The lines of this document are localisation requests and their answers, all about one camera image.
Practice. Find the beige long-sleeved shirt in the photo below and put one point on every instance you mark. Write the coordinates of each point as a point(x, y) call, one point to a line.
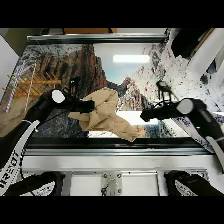
point(106, 113)

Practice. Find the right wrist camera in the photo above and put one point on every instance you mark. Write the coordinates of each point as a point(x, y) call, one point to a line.
point(163, 87)

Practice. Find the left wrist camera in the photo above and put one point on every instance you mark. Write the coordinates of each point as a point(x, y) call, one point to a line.
point(74, 83)

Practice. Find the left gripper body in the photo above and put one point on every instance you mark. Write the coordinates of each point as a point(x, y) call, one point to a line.
point(83, 106)

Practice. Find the black garment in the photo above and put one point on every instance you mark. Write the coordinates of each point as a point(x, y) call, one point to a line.
point(186, 41)

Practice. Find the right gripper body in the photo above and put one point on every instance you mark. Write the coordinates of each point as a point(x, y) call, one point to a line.
point(150, 114)

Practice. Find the silver frame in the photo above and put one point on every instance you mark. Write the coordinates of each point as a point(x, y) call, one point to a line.
point(113, 152)

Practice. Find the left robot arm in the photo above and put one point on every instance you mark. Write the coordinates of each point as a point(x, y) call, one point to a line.
point(31, 115)

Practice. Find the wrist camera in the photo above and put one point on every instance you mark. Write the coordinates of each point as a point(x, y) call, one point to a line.
point(74, 83)
point(163, 87)

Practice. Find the white blue printed garment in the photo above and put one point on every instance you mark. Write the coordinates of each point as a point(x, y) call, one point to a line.
point(188, 129)

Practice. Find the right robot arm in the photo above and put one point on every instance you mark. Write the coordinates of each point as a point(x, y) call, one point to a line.
point(200, 116)

